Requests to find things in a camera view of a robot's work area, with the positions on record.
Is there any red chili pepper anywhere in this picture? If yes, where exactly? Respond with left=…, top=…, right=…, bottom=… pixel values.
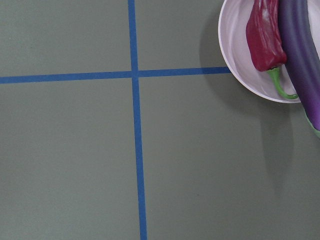
left=245, top=0, right=298, bottom=100

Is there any purple eggplant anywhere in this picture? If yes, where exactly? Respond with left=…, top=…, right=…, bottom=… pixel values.
left=278, top=0, right=320, bottom=137

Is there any pink plate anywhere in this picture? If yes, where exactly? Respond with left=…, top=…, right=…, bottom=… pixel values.
left=218, top=0, right=320, bottom=103

